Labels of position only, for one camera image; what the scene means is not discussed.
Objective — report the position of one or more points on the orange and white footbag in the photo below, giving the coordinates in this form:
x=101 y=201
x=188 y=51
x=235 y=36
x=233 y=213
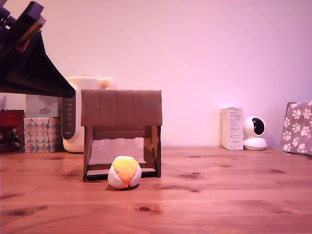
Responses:
x=124 y=172

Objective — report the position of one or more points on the cardboard dice tower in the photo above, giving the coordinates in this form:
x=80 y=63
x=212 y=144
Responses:
x=121 y=107

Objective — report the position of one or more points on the grey cloud print box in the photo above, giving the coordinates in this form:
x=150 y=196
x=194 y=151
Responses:
x=42 y=106

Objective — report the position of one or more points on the triangle patterned tissue box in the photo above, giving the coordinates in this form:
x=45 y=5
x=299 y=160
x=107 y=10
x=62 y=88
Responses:
x=39 y=135

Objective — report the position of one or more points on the cream white kitchen appliance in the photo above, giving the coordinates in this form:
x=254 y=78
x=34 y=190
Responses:
x=73 y=122

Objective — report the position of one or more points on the white printed carton box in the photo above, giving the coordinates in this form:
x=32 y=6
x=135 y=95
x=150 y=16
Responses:
x=233 y=129

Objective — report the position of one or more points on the paw print cloth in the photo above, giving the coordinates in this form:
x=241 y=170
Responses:
x=298 y=126

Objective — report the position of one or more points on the small white round camera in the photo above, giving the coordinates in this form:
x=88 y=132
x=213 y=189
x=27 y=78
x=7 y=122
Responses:
x=255 y=131

